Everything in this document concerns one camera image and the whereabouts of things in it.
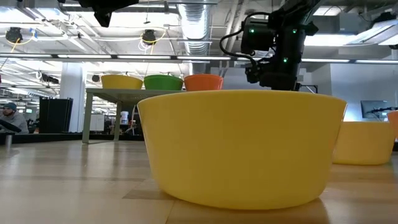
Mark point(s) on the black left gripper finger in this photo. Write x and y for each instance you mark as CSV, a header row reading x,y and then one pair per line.
x,y
103,17

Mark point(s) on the yellow plastic mini bowl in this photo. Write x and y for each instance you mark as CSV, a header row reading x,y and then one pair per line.
x,y
242,149
363,143
121,82

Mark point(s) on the orange plastic mini bowl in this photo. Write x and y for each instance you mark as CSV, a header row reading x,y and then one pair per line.
x,y
394,123
203,82

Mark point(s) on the green plastic mini bowl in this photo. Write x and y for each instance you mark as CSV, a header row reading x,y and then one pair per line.
x,y
163,83

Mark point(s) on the long ceiling light strip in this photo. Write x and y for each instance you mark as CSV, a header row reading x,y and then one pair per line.
x,y
342,60
31,56

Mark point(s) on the white ceiling light panel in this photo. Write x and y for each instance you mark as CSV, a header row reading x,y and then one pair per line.
x,y
348,37

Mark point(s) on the pale green metal shelf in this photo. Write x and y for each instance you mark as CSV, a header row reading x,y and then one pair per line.
x,y
102,93

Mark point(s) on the white room pillar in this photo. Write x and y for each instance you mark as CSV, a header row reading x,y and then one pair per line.
x,y
72,93

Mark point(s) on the white plastic bucket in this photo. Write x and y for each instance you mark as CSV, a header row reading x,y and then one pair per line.
x,y
124,118

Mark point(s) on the black room partition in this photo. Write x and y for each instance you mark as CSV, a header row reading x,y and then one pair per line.
x,y
56,115

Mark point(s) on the person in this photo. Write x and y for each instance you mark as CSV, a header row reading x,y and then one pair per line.
x,y
17,119

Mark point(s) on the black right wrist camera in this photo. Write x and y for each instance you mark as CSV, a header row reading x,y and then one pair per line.
x,y
258,37

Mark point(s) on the silver ventilation duct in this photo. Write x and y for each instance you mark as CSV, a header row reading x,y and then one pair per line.
x,y
194,18

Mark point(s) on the black table edge rail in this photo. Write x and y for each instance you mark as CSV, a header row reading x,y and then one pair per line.
x,y
46,137

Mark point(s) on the silver metal post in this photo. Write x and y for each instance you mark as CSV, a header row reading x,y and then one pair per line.
x,y
8,140

